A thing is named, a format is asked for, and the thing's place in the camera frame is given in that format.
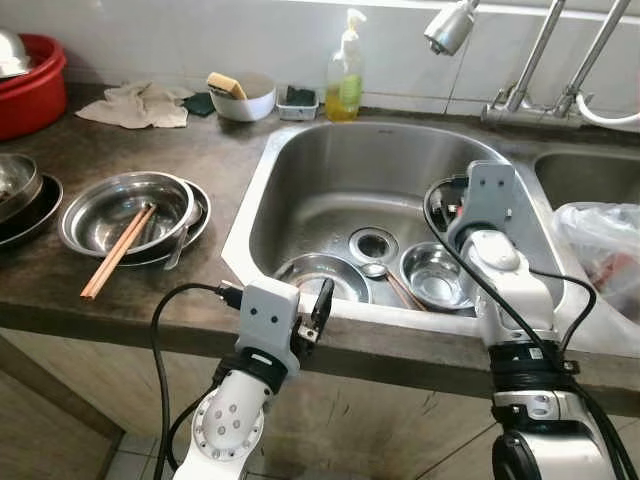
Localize shallow steel dish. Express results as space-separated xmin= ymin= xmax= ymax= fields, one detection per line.
xmin=273 ymin=252 xmax=372 ymax=305

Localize small steel spoon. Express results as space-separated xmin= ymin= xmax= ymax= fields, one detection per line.
xmin=361 ymin=262 xmax=402 ymax=301

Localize small deep steel bowl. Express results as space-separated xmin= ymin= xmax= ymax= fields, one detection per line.
xmin=398 ymin=240 xmax=477 ymax=312

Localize steel sink drain strainer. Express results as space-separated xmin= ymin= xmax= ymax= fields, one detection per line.
xmin=347 ymin=226 xmax=400 ymax=267

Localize dark wet wooden chopsticks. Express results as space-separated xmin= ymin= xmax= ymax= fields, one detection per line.
xmin=384 ymin=271 xmax=428 ymax=312

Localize stainless steel double sink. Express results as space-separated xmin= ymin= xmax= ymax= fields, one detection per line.
xmin=221 ymin=111 xmax=640 ymax=358

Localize chrome faucet with pipes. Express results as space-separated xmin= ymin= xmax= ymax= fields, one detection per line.
xmin=482 ymin=0 xmax=634 ymax=128

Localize clear plastic bag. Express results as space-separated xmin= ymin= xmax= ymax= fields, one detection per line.
xmin=552 ymin=201 xmax=640 ymax=322

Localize yellow dish soap bottle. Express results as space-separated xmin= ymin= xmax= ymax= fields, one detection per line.
xmin=324 ymin=8 xmax=368 ymax=124

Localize chrome faucet spray head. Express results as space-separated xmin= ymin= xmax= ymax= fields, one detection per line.
xmin=423 ymin=0 xmax=480 ymax=57

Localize small clear plastic tray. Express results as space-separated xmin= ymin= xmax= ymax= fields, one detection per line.
xmin=277 ymin=85 xmax=322 ymax=122

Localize brown wooden chopstick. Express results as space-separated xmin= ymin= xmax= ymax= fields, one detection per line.
xmin=86 ymin=206 xmax=159 ymax=301
xmin=80 ymin=204 xmax=153 ymax=301

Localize white ceramic bowl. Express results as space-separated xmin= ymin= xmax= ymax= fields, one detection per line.
xmin=208 ymin=72 xmax=278 ymax=124

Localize wide shallow steel bowl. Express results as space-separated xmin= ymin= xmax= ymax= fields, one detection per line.
xmin=58 ymin=171 xmax=199 ymax=260

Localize dark green scouring pad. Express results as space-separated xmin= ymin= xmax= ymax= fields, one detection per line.
xmin=183 ymin=92 xmax=217 ymax=118

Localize yellow brown sponge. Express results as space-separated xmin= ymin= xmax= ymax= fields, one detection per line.
xmin=206 ymin=72 xmax=249 ymax=102

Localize beige dish cloth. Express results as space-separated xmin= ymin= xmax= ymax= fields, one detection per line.
xmin=76 ymin=81 xmax=194 ymax=130

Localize dark steel plate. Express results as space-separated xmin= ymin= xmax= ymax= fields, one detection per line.
xmin=0 ymin=174 xmax=64 ymax=250

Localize steel bowl with rim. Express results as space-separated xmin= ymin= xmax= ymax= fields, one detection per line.
xmin=0 ymin=153 xmax=45 ymax=225

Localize red plastic basin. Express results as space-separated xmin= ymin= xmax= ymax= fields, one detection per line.
xmin=0 ymin=34 xmax=69 ymax=142

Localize steel bowl in basin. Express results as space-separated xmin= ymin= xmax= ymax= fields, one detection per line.
xmin=0 ymin=27 xmax=32 ymax=80

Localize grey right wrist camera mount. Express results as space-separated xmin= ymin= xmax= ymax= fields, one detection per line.
xmin=446 ymin=161 xmax=519 ymax=253

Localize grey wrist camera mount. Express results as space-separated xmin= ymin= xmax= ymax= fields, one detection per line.
xmin=235 ymin=279 xmax=302 ymax=377
xmin=446 ymin=161 xmax=519 ymax=253

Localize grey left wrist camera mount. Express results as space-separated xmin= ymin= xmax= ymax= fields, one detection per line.
xmin=235 ymin=279 xmax=302 ymax=377

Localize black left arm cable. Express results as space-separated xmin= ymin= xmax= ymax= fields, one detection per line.
xmin=149 ymin=282 xmax=246 ymax=480

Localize white water hose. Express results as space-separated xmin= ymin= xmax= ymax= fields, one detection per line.
xmin=574 ymin=94 xmax=640 ymax=132

